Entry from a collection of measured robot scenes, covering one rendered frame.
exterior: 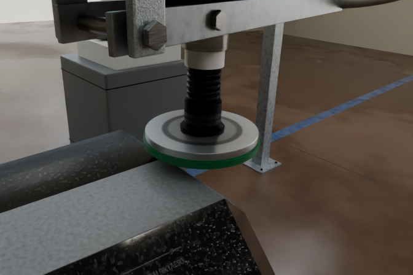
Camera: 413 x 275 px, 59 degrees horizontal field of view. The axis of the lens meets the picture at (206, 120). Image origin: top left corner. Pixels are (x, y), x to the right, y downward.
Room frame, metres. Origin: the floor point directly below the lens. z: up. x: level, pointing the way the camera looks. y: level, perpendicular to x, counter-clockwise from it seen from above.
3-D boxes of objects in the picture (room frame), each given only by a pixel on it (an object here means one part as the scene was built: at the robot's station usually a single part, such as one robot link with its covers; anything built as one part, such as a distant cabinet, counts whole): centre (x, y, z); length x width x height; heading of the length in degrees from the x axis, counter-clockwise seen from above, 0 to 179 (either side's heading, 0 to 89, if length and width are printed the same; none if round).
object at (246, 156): (0.63, 0.01, 0.87); 0.22 x 0.22 x 0.04
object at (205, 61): (0.63, 0.01, 1.02); 0.07 x 0.07 x 0.04
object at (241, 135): (0.63, 0.01, 0.87); 0.21 x 0.21 x 0.01
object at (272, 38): (2.13, -0.36, 0.54); 0.20 x 0.20 x 1.09; 43
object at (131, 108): (1.56, 0.37, 0.40); 0.50 x 0.50 x 0.80; 44
